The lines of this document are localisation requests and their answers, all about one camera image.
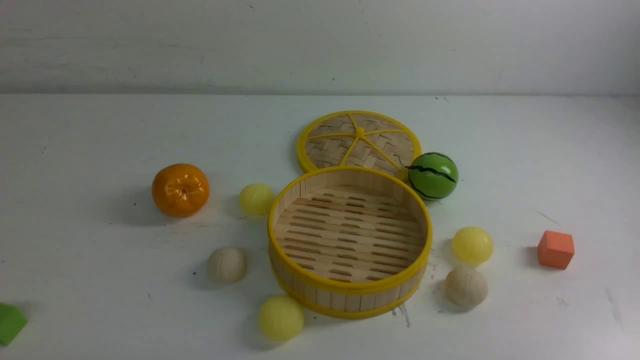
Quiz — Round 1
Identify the bamboo steamer tray yellow rim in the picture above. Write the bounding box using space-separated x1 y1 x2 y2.
267 166 434 319

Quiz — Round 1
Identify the woven bamboo steamer lid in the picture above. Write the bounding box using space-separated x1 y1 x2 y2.
295 111 422 182

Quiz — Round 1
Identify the white bun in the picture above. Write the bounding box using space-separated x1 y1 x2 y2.
206 246 248 285
445 267 489 310

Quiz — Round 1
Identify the yellow bun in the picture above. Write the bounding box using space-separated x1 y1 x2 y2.
452 227 494 265
238 183 275 216
258 296 306 342

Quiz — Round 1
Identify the green foam block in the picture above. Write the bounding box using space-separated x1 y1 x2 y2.
0 302 28 347

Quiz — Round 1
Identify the orange toy tangerine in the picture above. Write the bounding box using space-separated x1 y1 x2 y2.
151 163 210 218

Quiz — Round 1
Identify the orange foam cube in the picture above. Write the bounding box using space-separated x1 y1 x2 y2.
537 230 575 271

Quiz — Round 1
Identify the yellow bun bottom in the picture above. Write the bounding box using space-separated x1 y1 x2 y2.
258 296 306 342

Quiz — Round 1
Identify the green watermelon toy ball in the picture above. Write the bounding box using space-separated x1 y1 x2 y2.
406 152 459 201

